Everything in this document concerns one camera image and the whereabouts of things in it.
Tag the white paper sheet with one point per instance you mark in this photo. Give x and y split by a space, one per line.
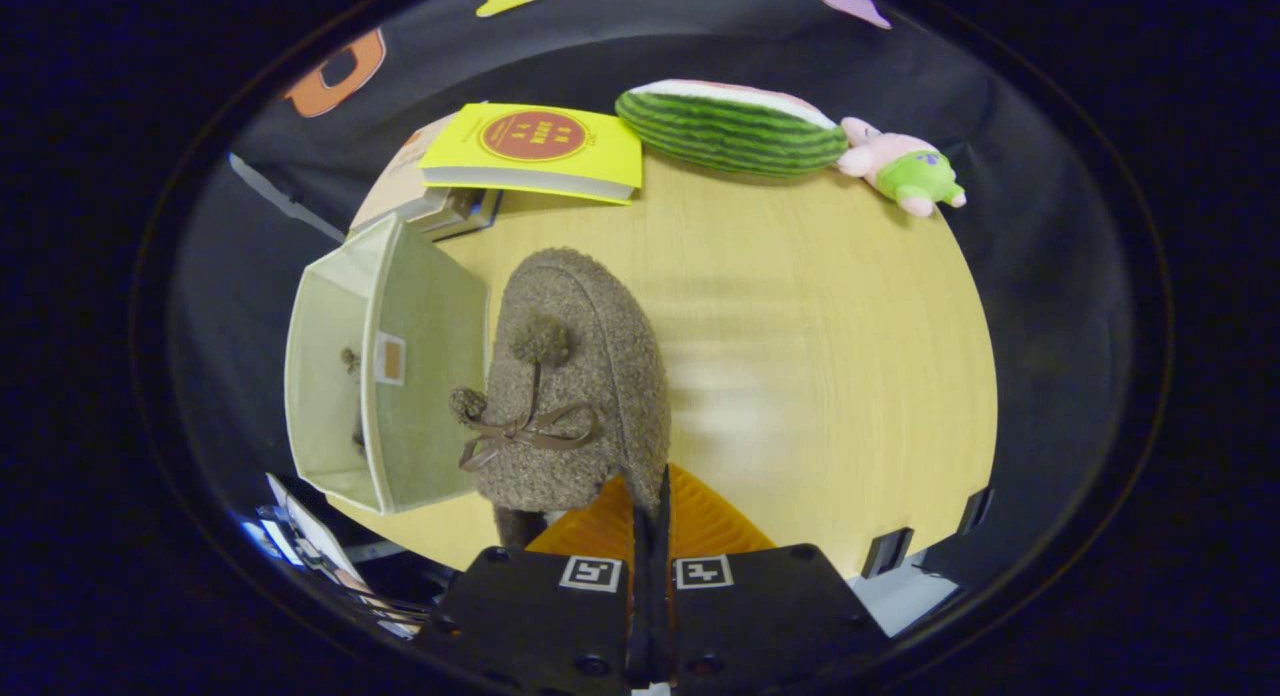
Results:
900 601

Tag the black backdrop cloth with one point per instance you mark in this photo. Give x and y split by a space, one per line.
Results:
1030 276

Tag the watermelon slice plush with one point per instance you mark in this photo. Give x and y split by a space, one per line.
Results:
730 131

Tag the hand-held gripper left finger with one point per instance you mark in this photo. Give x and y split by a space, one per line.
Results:
550 626

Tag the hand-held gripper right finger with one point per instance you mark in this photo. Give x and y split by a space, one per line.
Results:
760 616

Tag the dark blue book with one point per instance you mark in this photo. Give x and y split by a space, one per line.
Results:
465 216

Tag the pink and green plush toy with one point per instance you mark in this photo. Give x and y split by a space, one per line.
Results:
910 176

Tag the beige book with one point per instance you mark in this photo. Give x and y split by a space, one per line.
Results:
400 191

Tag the yellow book with red circle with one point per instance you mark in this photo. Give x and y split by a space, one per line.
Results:
540 146

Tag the pale green fabric storage box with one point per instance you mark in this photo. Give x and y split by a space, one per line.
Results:
430 396

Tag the black table clamp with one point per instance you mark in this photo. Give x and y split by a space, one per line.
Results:
886 551
976 509

